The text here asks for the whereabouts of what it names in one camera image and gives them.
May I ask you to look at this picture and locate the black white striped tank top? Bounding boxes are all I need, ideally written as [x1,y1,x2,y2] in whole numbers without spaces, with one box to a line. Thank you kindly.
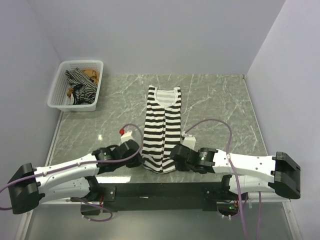
[141,85,182,174]

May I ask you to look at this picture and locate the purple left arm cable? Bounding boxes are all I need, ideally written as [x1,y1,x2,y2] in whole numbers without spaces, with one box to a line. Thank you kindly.
[0,123,145,222]

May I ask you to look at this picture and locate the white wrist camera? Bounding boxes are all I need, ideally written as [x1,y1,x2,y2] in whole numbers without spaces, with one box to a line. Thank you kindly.
[119,128,134,144]
[181,132,196,150]

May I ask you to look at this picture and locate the mustard garment in basket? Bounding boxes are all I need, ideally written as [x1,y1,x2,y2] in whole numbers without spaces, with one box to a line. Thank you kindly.
[66,69,101,100]

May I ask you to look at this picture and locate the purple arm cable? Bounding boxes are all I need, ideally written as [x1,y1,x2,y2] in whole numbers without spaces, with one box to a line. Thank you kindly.
[183,119,263,240]
[0,123,145,222]

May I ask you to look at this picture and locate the white plastic basket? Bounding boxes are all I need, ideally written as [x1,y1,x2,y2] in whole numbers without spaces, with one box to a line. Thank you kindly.
[47,60,104,112]

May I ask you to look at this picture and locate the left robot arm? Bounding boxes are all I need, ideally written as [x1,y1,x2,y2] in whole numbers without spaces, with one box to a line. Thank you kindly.
[7,140,141,215]

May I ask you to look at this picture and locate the striped tank tops in basket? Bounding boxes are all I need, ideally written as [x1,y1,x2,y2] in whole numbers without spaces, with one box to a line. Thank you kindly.
[64,67,98,106]

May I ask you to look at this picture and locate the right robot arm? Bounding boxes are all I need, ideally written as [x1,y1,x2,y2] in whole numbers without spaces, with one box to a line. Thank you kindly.
[170,144,301,200]

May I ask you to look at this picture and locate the black base beam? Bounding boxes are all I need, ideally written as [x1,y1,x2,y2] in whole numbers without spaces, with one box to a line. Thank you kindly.
[81,181,238,212]

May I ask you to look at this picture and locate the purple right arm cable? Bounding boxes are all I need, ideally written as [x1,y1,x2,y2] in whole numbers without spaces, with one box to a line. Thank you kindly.
[183,119,263,240]

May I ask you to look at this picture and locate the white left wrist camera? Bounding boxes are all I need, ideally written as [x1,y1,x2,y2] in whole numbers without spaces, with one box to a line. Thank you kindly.
[119,128,134,144]

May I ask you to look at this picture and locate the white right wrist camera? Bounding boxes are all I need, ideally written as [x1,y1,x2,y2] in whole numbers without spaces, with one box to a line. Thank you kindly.
[181,132,196,150]

